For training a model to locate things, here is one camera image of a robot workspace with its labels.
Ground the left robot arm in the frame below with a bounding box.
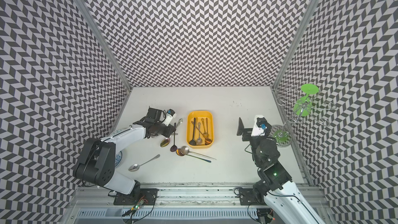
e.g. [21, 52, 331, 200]
[73, 107, 176, 195]

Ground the aluminium front rail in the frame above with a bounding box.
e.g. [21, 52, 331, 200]
[71, 183, 327, 209]

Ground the aluminium corner post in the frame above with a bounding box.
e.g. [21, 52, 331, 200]
[73, 0, 132, 91]
[272, 0, 320, 93]

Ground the rose gold long spoon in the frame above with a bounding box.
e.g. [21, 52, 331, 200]
[205, 118, 212, 145]

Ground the aluminium corner post right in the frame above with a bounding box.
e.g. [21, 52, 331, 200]
[272, 0, 320, 93]

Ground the ornate silver spoon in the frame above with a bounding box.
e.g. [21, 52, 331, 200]
[197, 122, 203, 145]

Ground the blue handled spoon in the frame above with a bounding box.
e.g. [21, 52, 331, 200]
[176, 148, 211, 163]

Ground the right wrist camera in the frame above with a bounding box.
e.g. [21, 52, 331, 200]
[251, 115, 269, 137]

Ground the aluminium corner post left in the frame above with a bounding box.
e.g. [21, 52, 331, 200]
[73, 0, 132, 91]

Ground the dark purple spoon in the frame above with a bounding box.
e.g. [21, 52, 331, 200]
[170, 123, 177, 152]

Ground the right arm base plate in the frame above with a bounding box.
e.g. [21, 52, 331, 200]
[234, 187, 266, 206]

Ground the gold bowl spoon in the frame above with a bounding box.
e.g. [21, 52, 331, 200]
[160, 118, 183, 148]

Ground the blue patterned bowl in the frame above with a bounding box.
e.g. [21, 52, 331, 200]
[115, 151, 123, 167]

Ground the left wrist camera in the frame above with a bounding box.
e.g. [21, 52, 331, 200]
[163, 109, 176, 126]

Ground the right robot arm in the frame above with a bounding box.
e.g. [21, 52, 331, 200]
[234, 115, 324, 224]

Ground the black handled spoon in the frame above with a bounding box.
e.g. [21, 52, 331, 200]
[189, 118, 197, 146]

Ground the plain silver spoon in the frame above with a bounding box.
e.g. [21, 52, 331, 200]
[129, 154, 161, 172]

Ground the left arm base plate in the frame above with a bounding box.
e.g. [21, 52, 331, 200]
[113, 188, 159, 206]

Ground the yellow plastic storage box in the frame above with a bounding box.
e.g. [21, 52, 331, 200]
[187, 111, 215, 149]

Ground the silver long handled spoon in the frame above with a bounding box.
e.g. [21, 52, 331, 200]
[180, 146, 216, 160]

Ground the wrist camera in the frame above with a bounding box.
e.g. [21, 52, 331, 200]
[251, 115, 269, 137]
[163, 109, 176, 126]

